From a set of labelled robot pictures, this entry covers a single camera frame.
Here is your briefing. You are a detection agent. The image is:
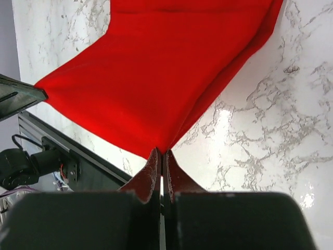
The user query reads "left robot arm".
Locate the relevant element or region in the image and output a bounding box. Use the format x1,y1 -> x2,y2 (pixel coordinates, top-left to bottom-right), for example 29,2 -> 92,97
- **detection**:
1,74 -> 79,190

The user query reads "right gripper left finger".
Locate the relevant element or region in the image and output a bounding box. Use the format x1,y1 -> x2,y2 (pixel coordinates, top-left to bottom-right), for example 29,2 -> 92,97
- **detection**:
1,149 -> 161,249

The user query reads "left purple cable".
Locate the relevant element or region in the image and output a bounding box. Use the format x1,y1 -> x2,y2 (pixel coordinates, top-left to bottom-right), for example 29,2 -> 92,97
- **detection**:
0,186 -> 34,201

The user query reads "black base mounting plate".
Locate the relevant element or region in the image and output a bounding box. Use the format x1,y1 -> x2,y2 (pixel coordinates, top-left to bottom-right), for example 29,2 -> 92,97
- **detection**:
39,120 -> 131,191

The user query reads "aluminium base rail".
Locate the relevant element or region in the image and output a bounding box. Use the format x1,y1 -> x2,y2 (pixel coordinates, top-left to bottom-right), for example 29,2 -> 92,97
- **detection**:
17,110 -> 79,157

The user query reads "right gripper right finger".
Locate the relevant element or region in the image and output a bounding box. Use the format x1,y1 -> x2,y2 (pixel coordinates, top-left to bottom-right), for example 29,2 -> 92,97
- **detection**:
162,151 -> 316,249

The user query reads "red t-shirt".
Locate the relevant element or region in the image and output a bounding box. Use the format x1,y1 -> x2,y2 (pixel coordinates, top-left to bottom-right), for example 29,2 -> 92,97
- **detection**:
36,1 -> 283,158

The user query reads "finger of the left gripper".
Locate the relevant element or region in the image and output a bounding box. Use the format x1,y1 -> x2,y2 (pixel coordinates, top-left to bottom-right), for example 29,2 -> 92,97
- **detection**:
0,74 -> 48,121

